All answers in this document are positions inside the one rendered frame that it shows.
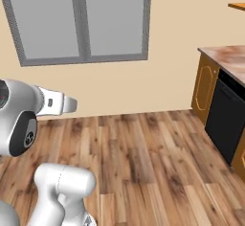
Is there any brown cabinet door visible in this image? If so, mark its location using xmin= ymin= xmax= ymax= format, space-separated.
xmin=189 ymin=53 xmax=221 ymax=126
xmin=230 ymin=136 xmax=245 ymax=184

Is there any grey framed window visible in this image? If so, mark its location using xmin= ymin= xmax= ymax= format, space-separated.
xmin=0 ymin=0 xmax=153 ymax=68

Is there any brown wall cabinet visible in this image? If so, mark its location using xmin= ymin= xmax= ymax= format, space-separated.
xmin=227 ymin=2 xmax=245 ymax=12

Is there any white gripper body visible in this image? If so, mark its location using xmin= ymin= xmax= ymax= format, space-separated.
xmin=61 ymin=94 xmax=78 ymax=114

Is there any black dishwasher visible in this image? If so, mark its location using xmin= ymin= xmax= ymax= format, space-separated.
xmin=204 ymin=69 xmax=245 ymax=167

